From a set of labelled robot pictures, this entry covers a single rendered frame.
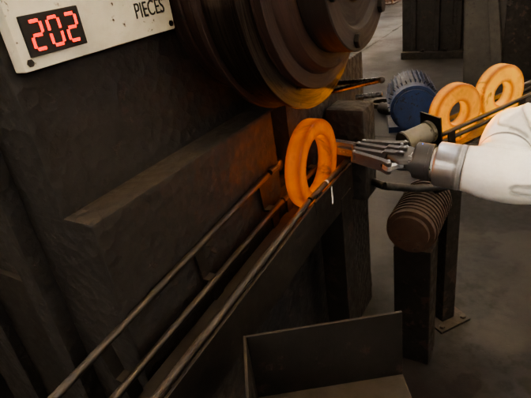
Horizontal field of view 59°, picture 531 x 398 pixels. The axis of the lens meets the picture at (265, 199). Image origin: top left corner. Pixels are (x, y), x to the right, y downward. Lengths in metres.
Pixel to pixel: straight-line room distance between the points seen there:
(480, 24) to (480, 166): 2.72
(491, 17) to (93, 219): 3.19
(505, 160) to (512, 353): 0.82
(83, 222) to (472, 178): 0.67
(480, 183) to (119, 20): 0.67
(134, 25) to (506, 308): 1.46
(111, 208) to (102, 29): 0.23
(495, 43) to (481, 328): 2.29
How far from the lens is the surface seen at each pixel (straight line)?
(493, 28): 3.57
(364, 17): 0.88
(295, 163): 0.88
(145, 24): 0.73
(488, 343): 1.65
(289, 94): 0.79
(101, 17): 0.68
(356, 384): 0.70
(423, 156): 0.97
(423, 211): 1.22
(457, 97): 1.32
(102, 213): 0.65
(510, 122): 1.06
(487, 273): 1.92
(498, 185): 0.94
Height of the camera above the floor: 1.14
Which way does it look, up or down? 27 degrees down
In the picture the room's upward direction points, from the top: 9 degrees counter-clockwise
